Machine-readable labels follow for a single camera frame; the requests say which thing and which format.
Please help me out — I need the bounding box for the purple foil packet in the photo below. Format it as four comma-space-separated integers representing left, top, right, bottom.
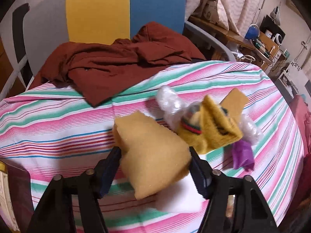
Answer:
232, 139, 255, 170

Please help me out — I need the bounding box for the white plastic wrap ball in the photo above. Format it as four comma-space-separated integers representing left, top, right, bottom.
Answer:
155, 85, 186, 131

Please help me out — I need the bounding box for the dark red garment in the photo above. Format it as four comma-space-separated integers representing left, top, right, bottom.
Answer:
31, 22, 206, 107

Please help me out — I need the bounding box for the pink pillow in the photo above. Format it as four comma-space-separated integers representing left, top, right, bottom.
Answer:
289, 95, 310, 156

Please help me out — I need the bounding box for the wooden desk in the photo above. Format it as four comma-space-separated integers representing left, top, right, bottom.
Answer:
188, 16, 272, 65

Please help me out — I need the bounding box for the blue jug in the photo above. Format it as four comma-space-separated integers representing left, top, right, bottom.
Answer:
245, 24, 260, 40

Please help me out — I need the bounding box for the black shelf with items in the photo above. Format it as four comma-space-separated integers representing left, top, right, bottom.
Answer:
259, 15, 286, 46

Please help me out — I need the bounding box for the grey yellow blue chair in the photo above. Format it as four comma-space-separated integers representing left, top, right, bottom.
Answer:
1, 0, 235, 89

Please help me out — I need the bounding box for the pink patterned curtain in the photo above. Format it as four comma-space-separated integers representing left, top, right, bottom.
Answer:
185, 0, 260, 36

